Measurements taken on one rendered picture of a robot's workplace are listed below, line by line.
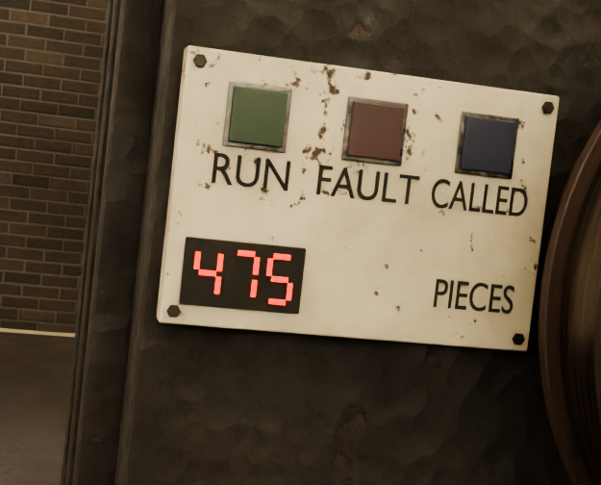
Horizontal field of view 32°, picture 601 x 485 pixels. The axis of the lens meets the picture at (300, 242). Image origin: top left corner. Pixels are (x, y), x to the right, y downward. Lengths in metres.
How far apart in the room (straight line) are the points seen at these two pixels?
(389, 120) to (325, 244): 0.09
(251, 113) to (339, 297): 0.14
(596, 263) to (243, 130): 0.24
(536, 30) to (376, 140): 0.15
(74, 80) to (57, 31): 0.31
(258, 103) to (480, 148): 0.16
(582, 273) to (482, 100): 0.15
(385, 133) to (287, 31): 0.09
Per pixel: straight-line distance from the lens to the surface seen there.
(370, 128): 0.70
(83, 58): 6.67
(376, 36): 0.74
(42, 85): 6.66
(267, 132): 0.69
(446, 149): 0.73
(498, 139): 0.73
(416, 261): 0.72
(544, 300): 0.69
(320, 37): 0.73
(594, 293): 0.63
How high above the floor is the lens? 1.17
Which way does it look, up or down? 4 degrees down
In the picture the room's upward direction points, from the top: 6 degrees clockwise
